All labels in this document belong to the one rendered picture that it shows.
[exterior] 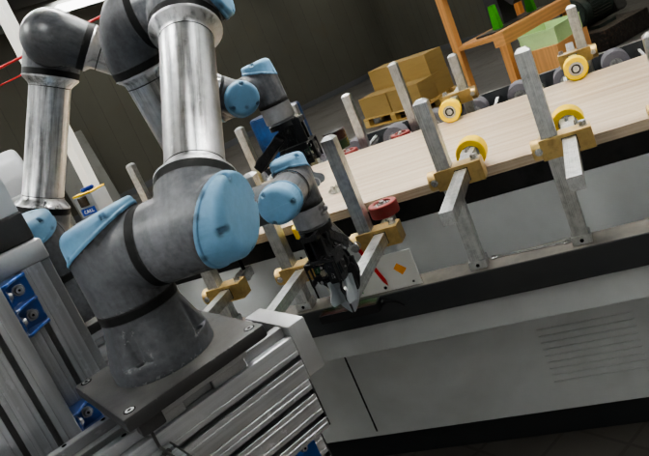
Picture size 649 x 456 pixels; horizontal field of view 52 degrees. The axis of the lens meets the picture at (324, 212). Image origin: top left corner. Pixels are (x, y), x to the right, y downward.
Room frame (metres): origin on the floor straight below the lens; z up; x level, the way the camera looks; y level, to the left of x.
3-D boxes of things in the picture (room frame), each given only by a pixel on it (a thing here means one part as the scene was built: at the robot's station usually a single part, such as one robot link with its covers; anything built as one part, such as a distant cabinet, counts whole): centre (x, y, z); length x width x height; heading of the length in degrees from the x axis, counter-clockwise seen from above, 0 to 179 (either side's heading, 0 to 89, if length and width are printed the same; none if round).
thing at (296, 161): (1.31, 0.03, 1.12); 0.09 x 0.08 x 0.11; 163
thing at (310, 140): (1.61, 0.00, 1.16); 0.09 x 0.08 x 0.12; 65
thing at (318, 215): (1.31, 0.03, 1.05); 0.08 x 0.08 x 0.05
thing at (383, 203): (1.72, -0.15, 0.85); 0.08 x 0.08 x 0.11
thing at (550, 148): (1.44, -0.56, 0.95); 0.14 x 0.06 x 0.05; 66
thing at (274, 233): (1.76, 0.15, 0.87); 0.04 x 0.04 x 0.48; 66
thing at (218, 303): (1.77, 0.37, 0.80); 0.44 x 0.03 x 0.04; 156
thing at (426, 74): (8.75, -1.59, 0.34); 1.15 x 0.82 x 0.67; 32
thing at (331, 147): (1.66, -0.08, 0.90); 0.04 x 0.04 x 0.48; 66
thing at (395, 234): (1.65, -0.10, 0.85); 0.14 x 0.06 x 0.05; 66
